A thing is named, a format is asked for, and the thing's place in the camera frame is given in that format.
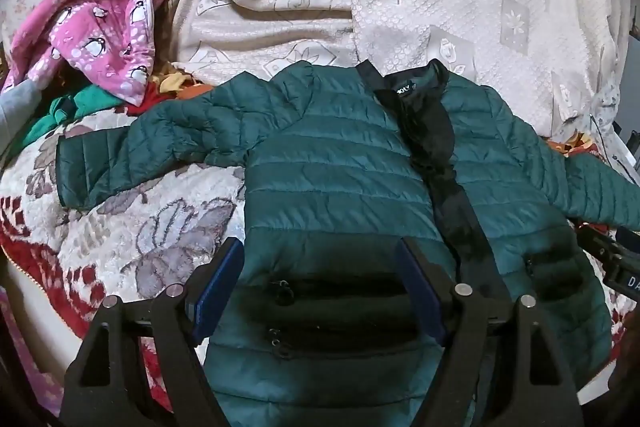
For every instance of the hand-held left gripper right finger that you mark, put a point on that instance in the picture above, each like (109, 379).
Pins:
(419, 292)

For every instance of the grey cloth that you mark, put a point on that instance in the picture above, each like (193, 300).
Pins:
(17, 107)

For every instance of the pink penguin print garment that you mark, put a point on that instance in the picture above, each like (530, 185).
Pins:
(100, 22)

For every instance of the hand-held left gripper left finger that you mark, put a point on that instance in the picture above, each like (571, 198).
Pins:
(216, 292)

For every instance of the green cloth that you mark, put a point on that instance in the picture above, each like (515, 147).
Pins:
(95, 99)

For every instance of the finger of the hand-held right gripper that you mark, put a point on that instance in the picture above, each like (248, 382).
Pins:
(597, 246)

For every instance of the green puffer jacket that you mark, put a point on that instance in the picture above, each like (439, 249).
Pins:
(325, 157)

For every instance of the floral red white blanket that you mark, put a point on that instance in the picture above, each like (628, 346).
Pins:
(150, 217)

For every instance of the orange yellow red garment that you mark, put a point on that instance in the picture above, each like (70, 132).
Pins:
(170, 83)

